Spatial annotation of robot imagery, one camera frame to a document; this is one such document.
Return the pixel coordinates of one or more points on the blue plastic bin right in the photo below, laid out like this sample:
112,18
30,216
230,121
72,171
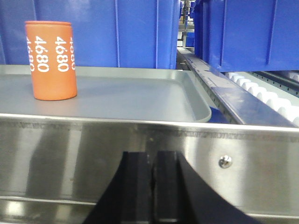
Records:
247,35

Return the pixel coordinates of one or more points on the blue plastic bin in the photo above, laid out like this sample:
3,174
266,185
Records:
247,35
107,33

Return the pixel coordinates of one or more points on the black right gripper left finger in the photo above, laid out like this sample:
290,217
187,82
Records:
128,198

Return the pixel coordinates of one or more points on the stainless steel shelf rail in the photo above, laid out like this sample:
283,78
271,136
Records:
54,170

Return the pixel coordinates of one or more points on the blue plastic bin left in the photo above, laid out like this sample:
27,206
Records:
107,33

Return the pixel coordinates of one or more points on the orange cylindrical capacitor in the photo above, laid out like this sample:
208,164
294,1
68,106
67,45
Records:
51,59

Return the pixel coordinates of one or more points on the blue metal guide rail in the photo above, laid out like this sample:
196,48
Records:
236,104

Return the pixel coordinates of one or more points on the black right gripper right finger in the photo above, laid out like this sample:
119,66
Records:
183,197

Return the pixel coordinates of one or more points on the grey metal tray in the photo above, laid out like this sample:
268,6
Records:
111,93

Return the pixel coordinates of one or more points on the white roller conveyor track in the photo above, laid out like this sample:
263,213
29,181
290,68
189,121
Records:
269,93

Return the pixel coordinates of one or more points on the silver screw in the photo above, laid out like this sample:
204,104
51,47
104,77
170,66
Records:
225,161

